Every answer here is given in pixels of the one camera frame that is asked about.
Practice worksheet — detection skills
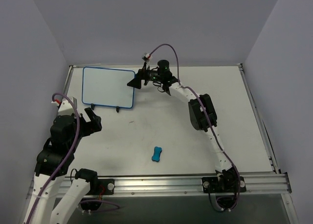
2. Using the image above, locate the blue bone shaped eraser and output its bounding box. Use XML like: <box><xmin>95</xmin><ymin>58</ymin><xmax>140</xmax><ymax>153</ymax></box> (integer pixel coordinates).
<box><xmin>151</xmin><ymin>147</ymin><xmax>162</xmax><ymax>162</ymax></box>

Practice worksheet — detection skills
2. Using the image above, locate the aluminium front rail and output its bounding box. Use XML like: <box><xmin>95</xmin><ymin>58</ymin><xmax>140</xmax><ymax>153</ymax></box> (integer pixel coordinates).
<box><xmin>25</xmin><ymin>173</ymin><xmax>293</xmax><ymax>200</ymax></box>

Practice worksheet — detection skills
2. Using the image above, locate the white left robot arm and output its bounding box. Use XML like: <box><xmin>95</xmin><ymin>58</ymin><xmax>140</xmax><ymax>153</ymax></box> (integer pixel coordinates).
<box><xmin>23</xmin><ymin>108</ymin><xmax>102</xmax><ymax>224</ymax></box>

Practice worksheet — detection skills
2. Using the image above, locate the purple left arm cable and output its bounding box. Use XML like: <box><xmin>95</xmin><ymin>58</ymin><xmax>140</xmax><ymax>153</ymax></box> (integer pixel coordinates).
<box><xmin>25</xmin><ymin>93</ymin><xmax>120</xmax><ymax>224</ymax></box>

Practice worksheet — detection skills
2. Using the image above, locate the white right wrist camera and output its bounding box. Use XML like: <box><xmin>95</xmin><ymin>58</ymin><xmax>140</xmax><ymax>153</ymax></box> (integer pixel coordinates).
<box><xmin>141</xmin><ymin>53</ymin><xmax>151</xmax><ymax>63</ymax></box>

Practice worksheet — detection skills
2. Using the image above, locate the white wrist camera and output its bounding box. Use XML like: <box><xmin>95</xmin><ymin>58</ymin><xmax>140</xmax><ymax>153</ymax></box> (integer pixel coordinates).
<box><xmin>51</xmin><ymin>98</ymin><xmax>75</xmax><ymax>116</ymax></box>
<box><xmin>141</xmin><ymin>53</ymin><xmax>151</xmax><ymax>63</ymax></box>

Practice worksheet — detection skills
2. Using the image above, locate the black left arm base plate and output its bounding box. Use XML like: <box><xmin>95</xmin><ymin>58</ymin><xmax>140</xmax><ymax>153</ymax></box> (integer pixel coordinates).
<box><xmin>87</xmin><ymin>179</ymin><xmax>115</xmax><ymax>196</ymax></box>

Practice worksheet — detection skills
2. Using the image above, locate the blue framed small whiteboard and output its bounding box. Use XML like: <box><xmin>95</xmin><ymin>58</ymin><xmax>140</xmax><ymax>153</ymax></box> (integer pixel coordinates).
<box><xmin>82</xmin><ymin>67</ymin><xmax>135</xmax><ymax>109</ymax></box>

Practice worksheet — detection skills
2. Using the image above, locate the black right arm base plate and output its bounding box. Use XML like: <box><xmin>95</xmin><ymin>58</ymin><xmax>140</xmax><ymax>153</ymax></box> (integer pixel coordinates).
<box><xmin>201</xmin><ymin>177</ymin><xmax>238</xmax><ymax>193</ymax></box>

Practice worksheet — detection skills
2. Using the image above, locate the wire whiteboard stand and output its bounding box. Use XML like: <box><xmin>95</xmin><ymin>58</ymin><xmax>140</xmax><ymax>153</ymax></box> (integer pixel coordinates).
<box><xmin>90</xmin><ymin>103</ymin><xmax>120</xmax><ymax>113</ymax></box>

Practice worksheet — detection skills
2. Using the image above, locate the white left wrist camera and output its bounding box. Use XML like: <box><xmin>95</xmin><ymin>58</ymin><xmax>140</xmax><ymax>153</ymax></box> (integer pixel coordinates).
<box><xmin>51</xmin><ymin>98</ymin><xmax>75</xmax><ymax>116</ymax></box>

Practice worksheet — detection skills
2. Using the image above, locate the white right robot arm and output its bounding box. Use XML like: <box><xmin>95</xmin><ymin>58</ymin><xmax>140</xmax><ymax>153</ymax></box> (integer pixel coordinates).
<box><xmin>127</xmin><ymin>60</ymin><xmax>240</xmax><ymax>194</ymax></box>

